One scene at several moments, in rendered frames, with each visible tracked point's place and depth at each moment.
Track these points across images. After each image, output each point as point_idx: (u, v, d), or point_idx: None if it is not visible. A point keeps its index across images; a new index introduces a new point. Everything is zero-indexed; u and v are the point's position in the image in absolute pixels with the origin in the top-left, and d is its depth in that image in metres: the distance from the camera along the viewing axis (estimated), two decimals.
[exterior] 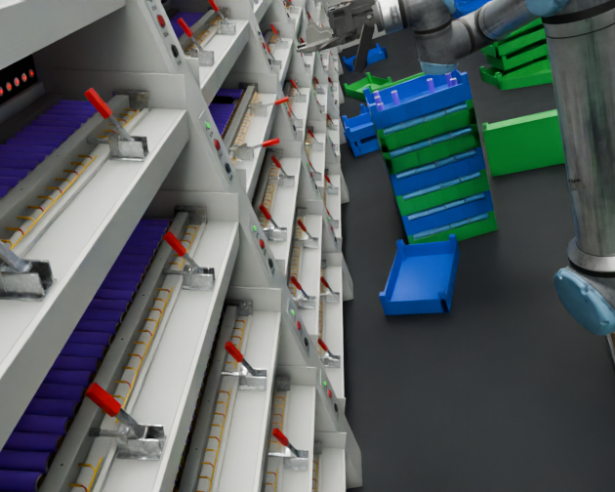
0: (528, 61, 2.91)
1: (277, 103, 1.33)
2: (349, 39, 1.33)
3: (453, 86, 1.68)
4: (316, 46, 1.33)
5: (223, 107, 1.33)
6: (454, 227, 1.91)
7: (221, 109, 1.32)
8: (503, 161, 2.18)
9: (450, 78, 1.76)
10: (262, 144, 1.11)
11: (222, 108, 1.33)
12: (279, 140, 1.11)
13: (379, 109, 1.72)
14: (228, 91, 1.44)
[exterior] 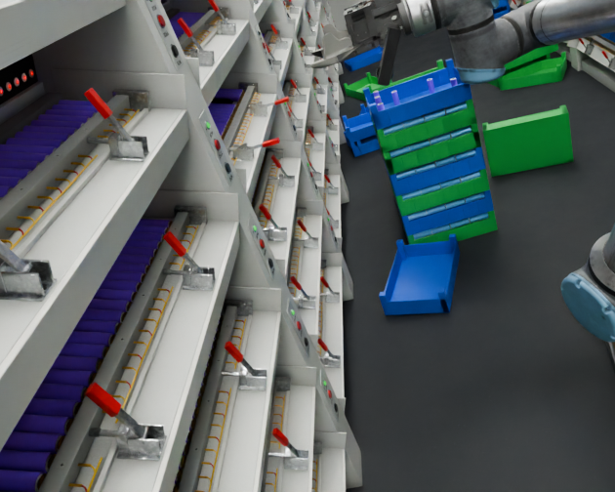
0: (528, 61, 2.91)
1: (277, 103, 1.33)
2: (372, 46, 1.11)
3: (453, 86, 1.68)
4: (338, 57, 1.10)
5: (223, 107, 1.33)
6: (454, 227, 1.91)
7: (221, 109, 1.32)
8: (503, 161, 2.18)
9: (230, 99, 1.42)
10: (262, 144, 1.11)
11: (222, 108, 1.33)
12: (279, 140, 1.11)
13: (379, 109, 1.72)
14: (228, 91, 1.44)
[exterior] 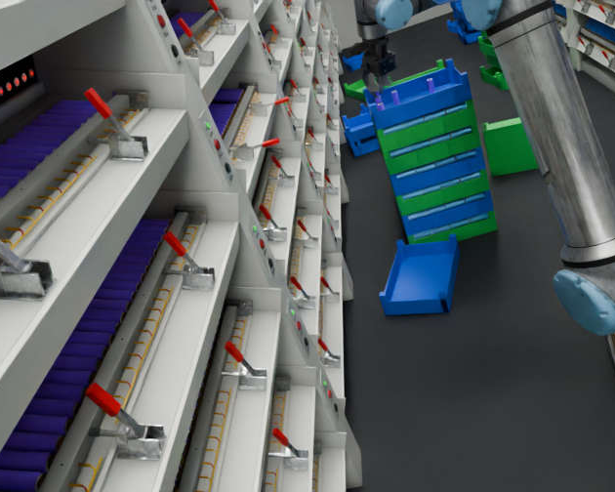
0: None
1: (277, 103, 1.33)
2: None
3: (230, 102, 1.41)
4: None
5: (223, 107, 1.33)
6: (454, 227, 1.91)
7: (221, 109, 1.32)
8: (503, 161, 2.18)
9: None
10: (262, 144, 1.11)
11: (222, 108, 1.33)
12: (279, 140, 1.11)
13: (379, 109, 1.72)
14: (228, 91, 1.44)
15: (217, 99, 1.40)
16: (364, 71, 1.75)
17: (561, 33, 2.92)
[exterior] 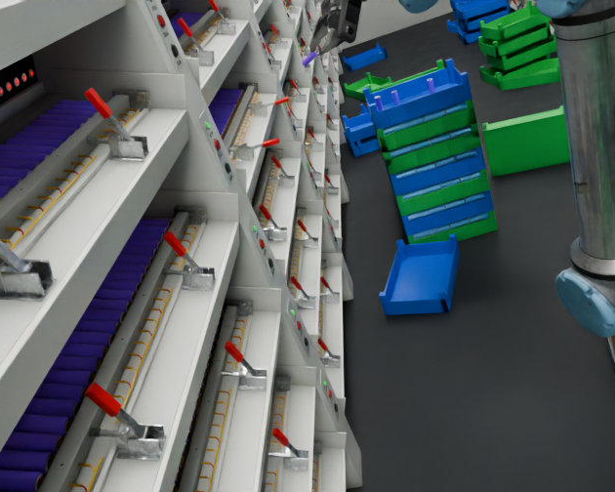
0: (528, 61, 2.91)
1: (277, 103, 1.33)
2: (332, 13, 1.43)
3: None
4: (312, 33, 1.49)
5: (223, 107, 1.33)
6: (454, 227, 1.91)
7: (221, 109, 1.32)
8: (503, 161, 2.18)
9: None
10: (262, 144, 1.11)
11: (222, 108, 1.33)
12: (279, 140, 1.11)
13: (310, 55, 1.54)
14: (228, 91, 1.44)
15: None
16: None
17: None
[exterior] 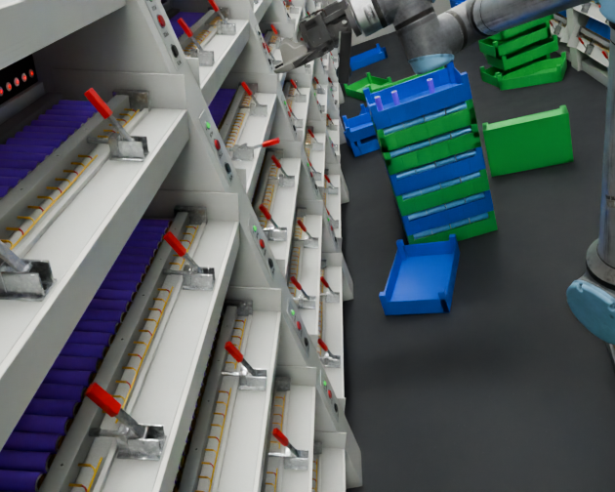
0: (528, 61, 2.91)
1: (250, 92, 1.32)
2: (327, 50, 1.24)
3: None
4: (293, 63, 1.25)
5: (216, 107, 1.33)
6: (454, 227, 1.91)
7: (214, 109, 1.32)
8: (503, 161, 2.18)
9: None
10: (262, 144, 1.11)
11: (215, 108, 1.33)
12: (279, 140, 1.11)
13: None
14: (223, 91, 1.44)
15: None
16: None
17: (561, 33, 2.92)
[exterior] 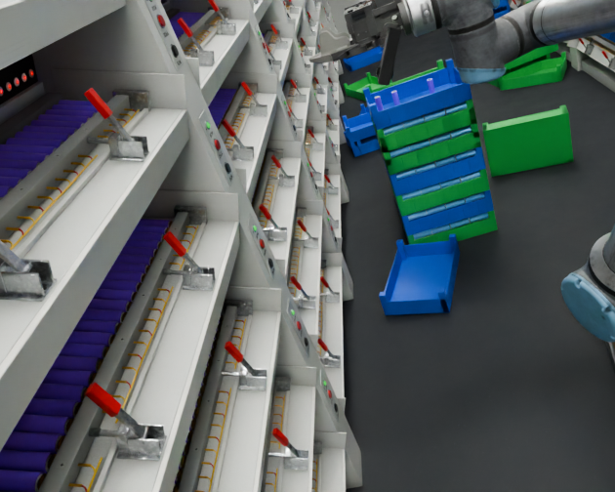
0: (528, 61, 2.91)
1: (250, 92, 1.32)
2: (372, 46, 1.11)
3: None
4: (332, 55, 1.12)
5: (216, 107, 1.33)
6: (454, 227, 1.91)
7: (214, 109, 1.32)
8: (503, 161, 2.18)
9: None
10: (232, 136, 1.10)
11: (215, 108, 1.33)
12: (224, 119, 1.09)
13: None
14: (223, 91, 1.44)
15: None
16: None
17: None
